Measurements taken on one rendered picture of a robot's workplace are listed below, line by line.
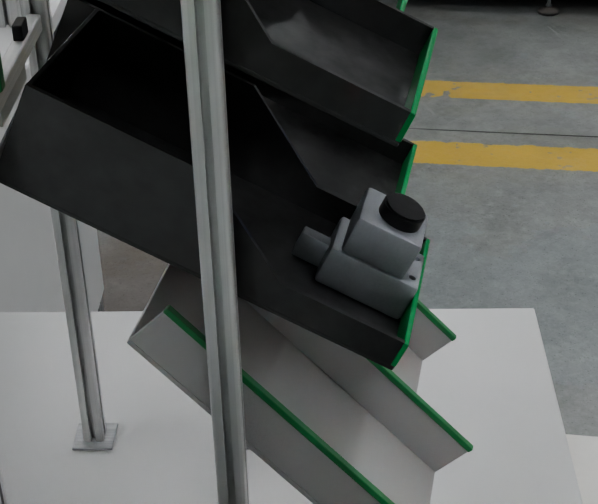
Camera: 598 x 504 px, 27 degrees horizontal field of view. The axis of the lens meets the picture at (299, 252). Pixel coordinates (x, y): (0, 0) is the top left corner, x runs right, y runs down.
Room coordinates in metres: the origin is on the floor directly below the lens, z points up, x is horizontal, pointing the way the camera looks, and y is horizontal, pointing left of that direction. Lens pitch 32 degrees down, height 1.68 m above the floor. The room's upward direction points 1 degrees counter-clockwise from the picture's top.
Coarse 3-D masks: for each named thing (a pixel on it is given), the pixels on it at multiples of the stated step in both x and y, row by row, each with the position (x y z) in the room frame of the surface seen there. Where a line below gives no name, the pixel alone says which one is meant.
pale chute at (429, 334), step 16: (416, 320) 0.92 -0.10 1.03; (432, 320) 0.91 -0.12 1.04; (416, 336) 0.92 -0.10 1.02; (432, 336) 0.91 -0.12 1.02; (448, 336) 0.91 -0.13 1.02; (416, 352) 0.92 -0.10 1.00; (432, 352) 0.91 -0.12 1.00; (400, 368) 0.88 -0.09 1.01; (416, 368) 0.90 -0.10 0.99; (416, 384) 0.88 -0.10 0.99
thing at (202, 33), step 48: (48, 0) 0.98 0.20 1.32; (192, 0) 0.63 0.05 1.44; (48, 48) 0.96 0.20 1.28; (192, 48) 0.63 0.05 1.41; (192, 96) 0.64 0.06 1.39; (192, 144) 0.64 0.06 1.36; (96, 384) 0.97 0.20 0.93; (240, 384) 0.64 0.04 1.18; (96, 432) 0.96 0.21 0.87; (240, 432) 0.63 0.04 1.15; (0, 480) 0.65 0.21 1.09; (240, 480) 0.63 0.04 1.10
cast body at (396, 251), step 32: (352, 224) 0.71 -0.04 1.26; (384, 224) 0.70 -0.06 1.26; (416, 224) 0.70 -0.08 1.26; (320, 256) 0.72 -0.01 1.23; (352, 256) 0.70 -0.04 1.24; (384, 256) 0.69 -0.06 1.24; (416, 256) 0.69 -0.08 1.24; (352, 288) 0.70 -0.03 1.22; (384, 288) 0.69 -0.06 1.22; (416, 288) 0.69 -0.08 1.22
